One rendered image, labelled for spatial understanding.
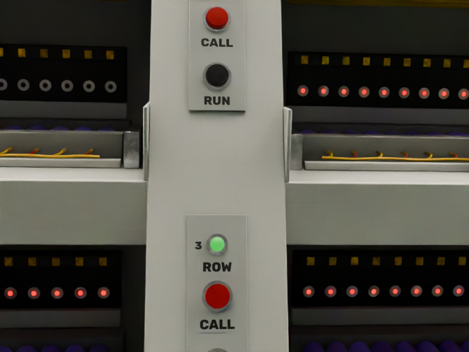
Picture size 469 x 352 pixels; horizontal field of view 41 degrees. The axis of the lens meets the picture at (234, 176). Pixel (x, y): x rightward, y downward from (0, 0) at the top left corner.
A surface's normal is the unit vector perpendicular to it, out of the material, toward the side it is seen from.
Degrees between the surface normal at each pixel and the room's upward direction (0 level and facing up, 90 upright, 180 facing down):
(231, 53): 90
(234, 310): 90
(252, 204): 90
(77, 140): 111
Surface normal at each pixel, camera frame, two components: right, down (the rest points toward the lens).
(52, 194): 0.07, 0.18
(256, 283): 0.08, -0.19
